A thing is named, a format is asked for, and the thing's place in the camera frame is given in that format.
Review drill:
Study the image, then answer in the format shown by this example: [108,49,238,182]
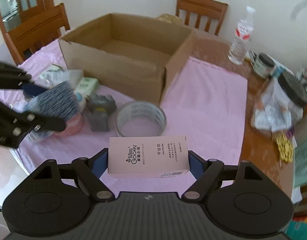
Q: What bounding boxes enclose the pink cosmetic box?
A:
[108,136,189,179]

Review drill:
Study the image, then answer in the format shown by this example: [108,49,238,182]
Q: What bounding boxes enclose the green tissue pack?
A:
[39,64,64,87]
[74,77,100,98]

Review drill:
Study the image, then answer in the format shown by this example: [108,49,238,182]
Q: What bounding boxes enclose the clear capsule jar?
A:
[60,69,84,89]

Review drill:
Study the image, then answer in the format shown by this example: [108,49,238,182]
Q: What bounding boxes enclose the wooden chair left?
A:
[6,3,70,64]

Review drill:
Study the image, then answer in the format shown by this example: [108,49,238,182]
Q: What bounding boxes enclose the wooden chair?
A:
[6,3,70,64]
[175,0,229,36]

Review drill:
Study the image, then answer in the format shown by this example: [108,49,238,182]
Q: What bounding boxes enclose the grey toy elephant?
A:
[86,94,117,132]

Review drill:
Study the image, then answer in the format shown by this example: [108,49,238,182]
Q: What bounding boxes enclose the pink table cloth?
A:
[0,40,248,196]

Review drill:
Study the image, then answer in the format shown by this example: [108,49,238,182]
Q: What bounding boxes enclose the clear tape roll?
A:
[115,101,167,137]

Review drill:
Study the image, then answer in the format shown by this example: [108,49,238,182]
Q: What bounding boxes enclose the teal packet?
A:
[294,140,307,187]

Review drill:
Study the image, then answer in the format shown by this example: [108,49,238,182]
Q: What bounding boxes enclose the large black-lid plastic jar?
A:
[250,70,307,133]

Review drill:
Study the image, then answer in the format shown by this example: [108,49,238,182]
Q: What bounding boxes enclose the small black-lid jar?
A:
[253,53,275,79]

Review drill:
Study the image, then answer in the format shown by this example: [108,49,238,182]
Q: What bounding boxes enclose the clear plastic water bottle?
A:
[228,6,256,65]

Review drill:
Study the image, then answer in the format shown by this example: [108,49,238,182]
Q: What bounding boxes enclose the cardboard box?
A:
[59,13,195,105]

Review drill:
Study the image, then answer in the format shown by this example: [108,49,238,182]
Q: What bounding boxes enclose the blue small container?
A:
[271,65,286,77]

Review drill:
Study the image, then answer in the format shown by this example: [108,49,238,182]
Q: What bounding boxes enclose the gold chain trinket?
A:
[273,132,294,163]

